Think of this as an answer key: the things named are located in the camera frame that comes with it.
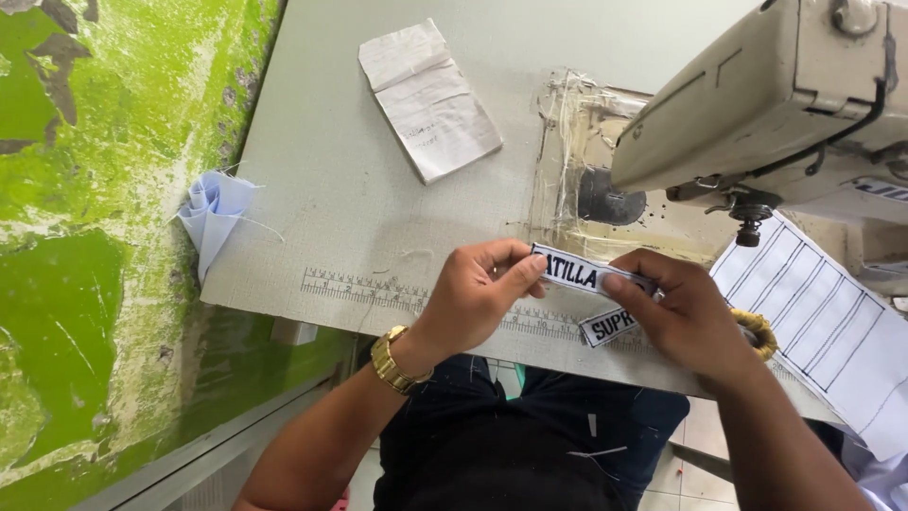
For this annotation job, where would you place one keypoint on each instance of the beige industrial sewing machine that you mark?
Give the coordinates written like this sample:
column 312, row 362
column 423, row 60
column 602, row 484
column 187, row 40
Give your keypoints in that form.
column 766, row 99

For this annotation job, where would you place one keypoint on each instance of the gold wristwatch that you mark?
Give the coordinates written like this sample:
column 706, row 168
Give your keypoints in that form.
column 394, row 362

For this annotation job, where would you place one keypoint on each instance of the person's black trousers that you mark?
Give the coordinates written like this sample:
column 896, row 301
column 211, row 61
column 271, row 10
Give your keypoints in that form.
column 518, row 447

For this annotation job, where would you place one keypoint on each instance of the light blue garment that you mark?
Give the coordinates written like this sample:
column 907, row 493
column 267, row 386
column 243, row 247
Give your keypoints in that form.
column 883, row 482

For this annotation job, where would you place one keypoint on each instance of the person's right hand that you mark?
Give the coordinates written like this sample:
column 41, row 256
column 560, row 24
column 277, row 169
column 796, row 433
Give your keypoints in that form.
column 692, row 319

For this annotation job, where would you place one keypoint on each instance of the white fabric with stitched lines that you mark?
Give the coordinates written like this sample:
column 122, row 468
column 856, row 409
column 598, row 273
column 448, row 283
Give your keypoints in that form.
column 830, row 319

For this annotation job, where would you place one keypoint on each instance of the small white box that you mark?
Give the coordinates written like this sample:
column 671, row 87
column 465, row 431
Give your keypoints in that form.
column 294, row 331

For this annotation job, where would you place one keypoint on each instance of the clear plastic sheet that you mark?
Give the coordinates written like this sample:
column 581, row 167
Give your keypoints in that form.
column 567, row 142

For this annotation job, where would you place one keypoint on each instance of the person's left hand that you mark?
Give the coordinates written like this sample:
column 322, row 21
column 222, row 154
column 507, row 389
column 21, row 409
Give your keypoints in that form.
column 465, row 298

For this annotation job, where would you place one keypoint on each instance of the light blue fabric scrap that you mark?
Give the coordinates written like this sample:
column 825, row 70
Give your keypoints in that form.
column 213, row 213

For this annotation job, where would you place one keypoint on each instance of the folded white paper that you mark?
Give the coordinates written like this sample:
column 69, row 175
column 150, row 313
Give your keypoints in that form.
column 429, row 99

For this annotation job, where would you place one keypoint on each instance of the printed measuring tape strip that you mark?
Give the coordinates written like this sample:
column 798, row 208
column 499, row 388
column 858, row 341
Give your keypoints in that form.
column 362, row 289

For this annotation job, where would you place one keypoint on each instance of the white embroidered name patch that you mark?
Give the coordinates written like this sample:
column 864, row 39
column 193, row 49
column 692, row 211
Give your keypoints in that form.
column 574, row 272
column 606, row 328

